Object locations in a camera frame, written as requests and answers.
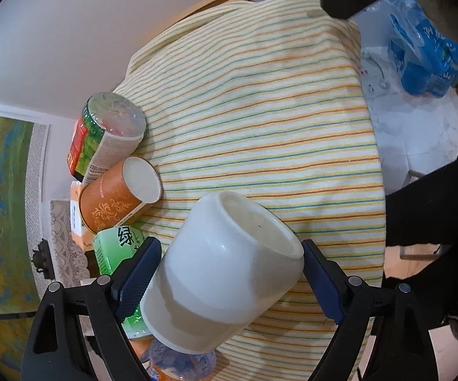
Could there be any white ceramic cup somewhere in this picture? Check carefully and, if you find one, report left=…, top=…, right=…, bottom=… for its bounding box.
left=140, top=191, right=304, bottom=354

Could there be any orange paper cup right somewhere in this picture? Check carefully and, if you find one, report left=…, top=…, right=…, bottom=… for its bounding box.
left=79, top=157, right=162, bottom=234

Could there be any red green instant noodle cup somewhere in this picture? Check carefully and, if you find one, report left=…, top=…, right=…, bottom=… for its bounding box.
left=67, top=92, right=147, bottom=185

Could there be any blue plastic bag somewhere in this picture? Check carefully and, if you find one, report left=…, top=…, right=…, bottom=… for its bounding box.
left=383, top=0, right=458, bottom=98

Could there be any lace covered side table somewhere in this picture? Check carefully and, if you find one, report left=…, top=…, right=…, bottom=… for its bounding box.
left=49, top=200, right=97, bottom=287

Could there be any black tea set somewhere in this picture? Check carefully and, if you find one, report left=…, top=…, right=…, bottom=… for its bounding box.
left=31, top=238, right=55, bottom=280

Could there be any blue orange soda bottle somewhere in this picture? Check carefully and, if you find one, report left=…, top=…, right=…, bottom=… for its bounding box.
left=147, top=339, right=217, bottom=381

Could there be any orange tissue pack right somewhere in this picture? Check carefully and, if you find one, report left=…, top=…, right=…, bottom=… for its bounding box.
left=69, top=181, right=94, bottom=252

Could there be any green plastic bottle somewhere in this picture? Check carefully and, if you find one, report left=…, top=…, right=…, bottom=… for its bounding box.
left=92, top=225, right=155, bottom=340

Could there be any striped yellow tablecloth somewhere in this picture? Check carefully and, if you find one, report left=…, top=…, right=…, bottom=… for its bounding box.
left=111, top=0, right=387, bottom=381

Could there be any landscape painting right panel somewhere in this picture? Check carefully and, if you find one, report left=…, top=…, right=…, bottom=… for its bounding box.
left=0, top=116, right=49, bottom=380

